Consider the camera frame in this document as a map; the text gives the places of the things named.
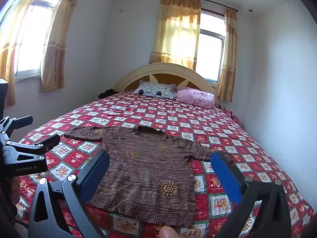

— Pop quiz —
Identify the person's right hand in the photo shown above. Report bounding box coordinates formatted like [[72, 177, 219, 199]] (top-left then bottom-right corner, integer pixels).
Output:
[[158, 226, 179, 238]]

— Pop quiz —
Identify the brown knit sweater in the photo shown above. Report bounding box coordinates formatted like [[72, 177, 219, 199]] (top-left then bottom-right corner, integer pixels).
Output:
[[64, 125, 229, 228]]

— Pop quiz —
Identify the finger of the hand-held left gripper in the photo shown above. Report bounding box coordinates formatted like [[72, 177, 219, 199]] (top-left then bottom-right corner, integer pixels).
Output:
[[0, 115, 34, 142], [5, 134, 61, 159]]

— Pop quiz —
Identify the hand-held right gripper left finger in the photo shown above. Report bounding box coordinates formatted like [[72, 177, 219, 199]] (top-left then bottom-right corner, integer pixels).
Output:
[[28, 150, 111, 238]]

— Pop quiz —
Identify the black cloth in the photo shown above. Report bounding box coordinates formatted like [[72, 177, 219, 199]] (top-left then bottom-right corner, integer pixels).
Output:
[[98, 88, 117, 99]]

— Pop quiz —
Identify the pink pillow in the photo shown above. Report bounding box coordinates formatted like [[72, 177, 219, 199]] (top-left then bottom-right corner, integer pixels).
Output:
[[175, 87, 215, 109]]

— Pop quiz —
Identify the grey white patterned pillow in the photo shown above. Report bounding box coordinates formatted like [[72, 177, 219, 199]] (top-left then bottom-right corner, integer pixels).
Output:
[[132, 80, 177, 100]]

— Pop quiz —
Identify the black curtain rod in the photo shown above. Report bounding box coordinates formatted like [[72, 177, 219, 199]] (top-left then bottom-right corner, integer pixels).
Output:
[[158, 0, 239, 12]]

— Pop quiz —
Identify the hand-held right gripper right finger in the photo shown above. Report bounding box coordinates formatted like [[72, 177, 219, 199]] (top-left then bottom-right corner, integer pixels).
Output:
[[210, 151, 293, 238]]

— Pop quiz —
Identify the cream wooden headboard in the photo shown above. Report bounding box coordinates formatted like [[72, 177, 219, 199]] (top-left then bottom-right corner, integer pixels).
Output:
[[113, 63, 221, 105]]

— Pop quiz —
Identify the red checked printed bedsheet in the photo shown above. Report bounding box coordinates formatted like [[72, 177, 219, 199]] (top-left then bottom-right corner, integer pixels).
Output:
[[15, 89, 316, 238]]

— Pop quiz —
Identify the window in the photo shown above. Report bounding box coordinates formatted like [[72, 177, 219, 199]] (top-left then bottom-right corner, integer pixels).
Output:
[[13, 0, 68, 81], [192, 9, 226, 84]]

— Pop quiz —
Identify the yellow patterned curtain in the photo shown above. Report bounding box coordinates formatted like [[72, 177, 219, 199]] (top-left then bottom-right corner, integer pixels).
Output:
[[0, 0, 44, 107], [40, 0, 88, 93], [149, 0, 201, 70], [217, 7, 239, 103]]

